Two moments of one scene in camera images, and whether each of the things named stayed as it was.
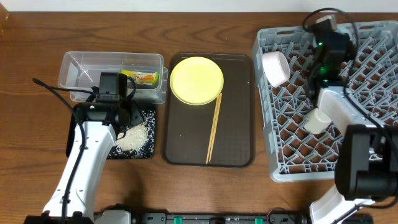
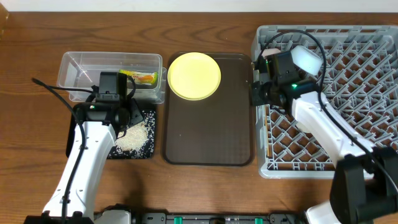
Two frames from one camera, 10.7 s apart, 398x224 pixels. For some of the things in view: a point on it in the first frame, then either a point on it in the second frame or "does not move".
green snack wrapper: x=146 y=78 does not move
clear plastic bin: x=81 y=70 does not move
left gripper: x=134 y=113 does not move
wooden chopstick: x=212 y=127 -> x=267 y=131
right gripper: x=313 y=86 -> x=257 y=94
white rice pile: x=135 y=138 does not move
